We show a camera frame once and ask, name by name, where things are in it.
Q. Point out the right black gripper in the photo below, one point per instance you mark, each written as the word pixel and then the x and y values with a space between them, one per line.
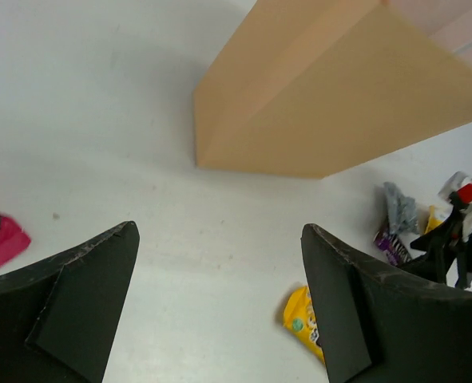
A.
pixel 441 247

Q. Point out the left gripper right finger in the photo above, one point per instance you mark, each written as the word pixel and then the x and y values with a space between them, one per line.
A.
pixel 378 323

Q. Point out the brown M&M's packet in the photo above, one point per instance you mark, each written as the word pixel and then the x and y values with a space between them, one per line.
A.
pixel 393 248

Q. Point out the yellow snack bar packet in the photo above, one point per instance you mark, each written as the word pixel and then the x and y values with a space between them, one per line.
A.
pixel 436 217

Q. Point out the silver foil snack packet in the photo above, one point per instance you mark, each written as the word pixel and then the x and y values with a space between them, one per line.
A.
pixel 402 214

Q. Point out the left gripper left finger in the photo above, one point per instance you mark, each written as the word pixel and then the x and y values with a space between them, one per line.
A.
pixel 59 316

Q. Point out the brown paper bag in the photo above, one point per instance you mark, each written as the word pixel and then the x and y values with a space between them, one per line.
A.
pixel 311 88

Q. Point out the yellow M&M's packet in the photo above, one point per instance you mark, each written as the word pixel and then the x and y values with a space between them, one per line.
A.
pixel 299 319

